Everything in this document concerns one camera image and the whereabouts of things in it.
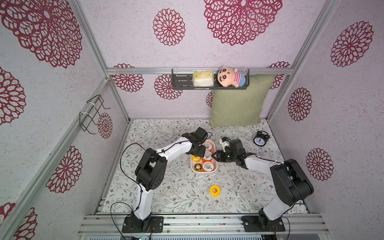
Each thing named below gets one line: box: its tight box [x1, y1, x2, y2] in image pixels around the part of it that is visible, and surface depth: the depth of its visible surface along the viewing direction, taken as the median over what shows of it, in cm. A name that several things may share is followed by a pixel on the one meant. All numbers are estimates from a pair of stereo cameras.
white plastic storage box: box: [190, 139, 218, 174], surface depth 94 cm
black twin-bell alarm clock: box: [253, 130, 270, 147], surface depth 102 cm
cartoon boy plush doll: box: [217, 65, 246, 88], surface depth 88 cm
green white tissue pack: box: [192, 70, 214, 87], surface depth 92 cm
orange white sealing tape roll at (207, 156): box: [203, 151, 213, 161], surface depth 96 cm
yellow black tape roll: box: [193, 163, 203, 172], surface depth 94 cm
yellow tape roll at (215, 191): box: [209, 185, 221, 198], surface depth 85 cm
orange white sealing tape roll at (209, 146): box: [202, 139, 216, 154], surface depth 101 cm
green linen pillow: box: [209, 74, 276, 127], surface depth 102 cm
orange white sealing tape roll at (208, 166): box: [202, 161, 214, 172], surface depth 91 cm
